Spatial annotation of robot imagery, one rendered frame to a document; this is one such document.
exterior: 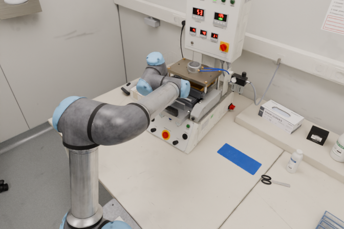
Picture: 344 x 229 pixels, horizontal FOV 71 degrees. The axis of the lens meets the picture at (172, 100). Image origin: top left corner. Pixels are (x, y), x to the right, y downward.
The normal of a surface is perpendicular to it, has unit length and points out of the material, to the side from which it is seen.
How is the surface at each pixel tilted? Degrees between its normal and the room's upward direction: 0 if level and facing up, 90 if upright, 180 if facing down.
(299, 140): 0
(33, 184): 0
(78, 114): 36
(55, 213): 0
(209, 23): 90
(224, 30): 90
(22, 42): 90
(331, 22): 90
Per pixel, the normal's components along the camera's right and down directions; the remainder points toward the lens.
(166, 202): 0.01, -0.80
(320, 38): -0.71, 0.41
